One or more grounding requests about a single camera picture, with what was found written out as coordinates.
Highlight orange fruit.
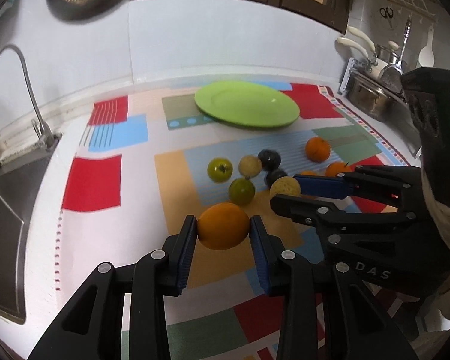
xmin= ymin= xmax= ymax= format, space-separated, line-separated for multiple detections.
xmin=197 ymin=202 xmax=250 ymax=250

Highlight chrome kitchen faucet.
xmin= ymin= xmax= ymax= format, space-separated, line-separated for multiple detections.
xmin=0 ymin=44 xmax=63 ymax=153

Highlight orange tangerine lower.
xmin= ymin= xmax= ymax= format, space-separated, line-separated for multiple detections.
xmin=325 ymin=161 xmax=353 ymax=177

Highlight orange tangerine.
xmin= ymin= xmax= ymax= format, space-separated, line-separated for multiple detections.
xmin=325 ymin=161 xmax=353 ymax=177
xmin=305 ymin=136 xmax=331 ymax=163

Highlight small orange fruit hidden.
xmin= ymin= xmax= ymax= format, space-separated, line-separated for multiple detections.
xmin=300 ymin=171 xmax=320 ymax=176

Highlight orange tangerine upper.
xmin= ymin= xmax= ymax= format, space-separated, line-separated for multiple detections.
xmin=305 ymin=136 xmax=331 ymax=163

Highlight yellow dotted round fruit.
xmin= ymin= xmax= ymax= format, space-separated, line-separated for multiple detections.
xmin=270 ymin=176 xmax=302 ymax=197

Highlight dark plum lower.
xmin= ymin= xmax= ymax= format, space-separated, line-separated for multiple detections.
xmin=265 ymin=168 xmax=288 ymax=189

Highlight dark plum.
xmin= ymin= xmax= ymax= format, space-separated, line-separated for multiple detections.
xmin=257 ymin=149 xmax=281 ymax=172
xmin=265 ymin=168 xmax=288 ymax=189

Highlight dark plum upper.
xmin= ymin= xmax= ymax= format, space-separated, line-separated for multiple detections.
xmin=257 ymin=149 xmax=281 ymax=172

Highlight green apple front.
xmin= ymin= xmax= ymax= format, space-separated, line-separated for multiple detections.
xmin=228 ymin=178 xmax=255 ymax=206

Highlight green apple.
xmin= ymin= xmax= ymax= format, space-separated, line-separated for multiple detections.
xmin=207 ymin=158 xmax=233 ymax=183
xmin=228 ymin=178 xmax=255 ymax=206

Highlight pale yellow round fruit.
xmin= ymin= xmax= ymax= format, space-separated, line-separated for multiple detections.
xmin=238 ymin=155 xmax=263 ymax=179

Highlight green apple left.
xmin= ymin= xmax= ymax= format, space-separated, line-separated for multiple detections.
xmin=207 ymin=158 xmax=233 ymax=183

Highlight metal strainer ladle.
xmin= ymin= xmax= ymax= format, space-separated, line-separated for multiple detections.
xmin=379 ymin=16 xmax=412 ymax=94

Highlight green plate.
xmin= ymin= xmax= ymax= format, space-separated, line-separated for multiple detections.
xmin=194 ymin=80 xmax=300 ymax=128

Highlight white rice spoon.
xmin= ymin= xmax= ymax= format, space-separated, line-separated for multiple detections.
xmin=417 ymin=26 xmax=435 ymax=68

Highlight stainless steel sink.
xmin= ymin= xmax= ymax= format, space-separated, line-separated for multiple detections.
xmin=0 ymin=135 xmax=62 ymax=324

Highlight colourful patchwork table mat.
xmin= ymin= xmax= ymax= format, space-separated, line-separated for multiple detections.
xmin=55 ymin=83 xmax=407 ymax=359

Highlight black scissors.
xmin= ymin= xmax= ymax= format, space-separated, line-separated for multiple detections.
xmin=379 ymin=7 xmax=395 ymax=29

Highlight steel pot with white handles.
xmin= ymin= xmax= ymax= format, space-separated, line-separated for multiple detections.
xmin=336 ymin=26 xmax=406 ymax=121

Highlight black camera housing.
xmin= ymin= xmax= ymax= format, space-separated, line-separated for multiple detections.
xmin=401 ymin=67 xmax=450 ymax=208

